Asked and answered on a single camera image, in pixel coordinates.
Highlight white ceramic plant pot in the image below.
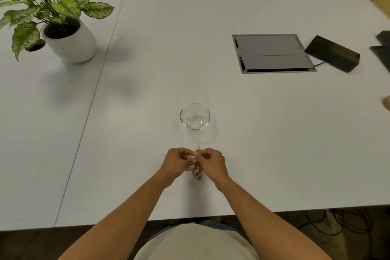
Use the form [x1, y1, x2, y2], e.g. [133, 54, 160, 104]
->
[40, 18, 98, 63]

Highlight person's beige shirt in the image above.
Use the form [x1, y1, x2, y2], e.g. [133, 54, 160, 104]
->
[133, 220, 261, 260]

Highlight person's left hand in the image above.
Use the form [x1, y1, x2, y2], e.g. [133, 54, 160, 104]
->
[159, 147, 197, 181]

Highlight grey table cable hatch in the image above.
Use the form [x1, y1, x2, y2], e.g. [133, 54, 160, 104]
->
[232, 34, 317, 74]

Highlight black floor cables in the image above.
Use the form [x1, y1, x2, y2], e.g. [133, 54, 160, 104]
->
[297, 207, 375, 260]

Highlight small clear snack packet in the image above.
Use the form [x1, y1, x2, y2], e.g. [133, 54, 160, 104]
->
[186, 147, 204, 180]

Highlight dark flat device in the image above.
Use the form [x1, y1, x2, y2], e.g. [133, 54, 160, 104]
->
[369, 30, 390, 73]

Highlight green spotted leafy plant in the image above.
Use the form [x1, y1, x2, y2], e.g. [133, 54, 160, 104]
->
[0, 0, 115, 62]

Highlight person's right hand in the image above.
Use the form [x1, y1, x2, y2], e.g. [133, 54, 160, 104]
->
[194, 148, 230, 183]

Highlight small clear glass bowl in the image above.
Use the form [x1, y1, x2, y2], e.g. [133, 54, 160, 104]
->
[180, 103, 211, 130]

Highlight black flat power adapter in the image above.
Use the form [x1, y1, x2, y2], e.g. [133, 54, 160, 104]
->
[304, 35, 361, 73]

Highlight person's left forearm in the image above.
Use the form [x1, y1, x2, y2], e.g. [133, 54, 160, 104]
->
[58, 171, 176, 260]

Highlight person's right forearm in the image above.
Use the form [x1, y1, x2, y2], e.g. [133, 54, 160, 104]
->
[214, 175, 333, 260]

